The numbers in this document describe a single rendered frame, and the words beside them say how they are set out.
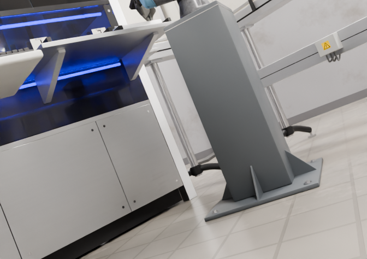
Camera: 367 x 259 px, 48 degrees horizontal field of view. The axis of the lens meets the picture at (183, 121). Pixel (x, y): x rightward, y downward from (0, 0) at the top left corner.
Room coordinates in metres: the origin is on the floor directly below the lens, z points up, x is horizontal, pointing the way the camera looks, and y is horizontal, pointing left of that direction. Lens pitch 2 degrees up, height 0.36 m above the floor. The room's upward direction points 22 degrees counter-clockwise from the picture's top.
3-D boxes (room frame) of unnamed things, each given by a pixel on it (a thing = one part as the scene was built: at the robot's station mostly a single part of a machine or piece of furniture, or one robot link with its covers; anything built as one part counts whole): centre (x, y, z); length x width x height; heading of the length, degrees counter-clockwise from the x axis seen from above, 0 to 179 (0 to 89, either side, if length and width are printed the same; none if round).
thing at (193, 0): (1.76, -0.23, 0.84); 0.15 x 0.15 x 0.10
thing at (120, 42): (1.97, 0.27, 0.87); 0.70 x 0.48 x 0.02; 129
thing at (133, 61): (2.12, 0.07, 0.79); 0.34 x 0.03 x 0.13; 39
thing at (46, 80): (1.81, 0.46, 0.79); 0.34 x 0.03 x 0.13; 39
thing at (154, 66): (2.58, 0.04, 0.46); 0.09 x 0.09 x 0.77; 39
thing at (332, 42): (2.23, -0.88, 0.50); 0.12 x 0.05 x 0.09; 39
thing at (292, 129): (2.68, -0.60, 0.07); 0.50 x 0.08 x 0.14; 129
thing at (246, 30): (2.68, -0.60, 0.46); 0.09 x 0.09 x 0.77; 39
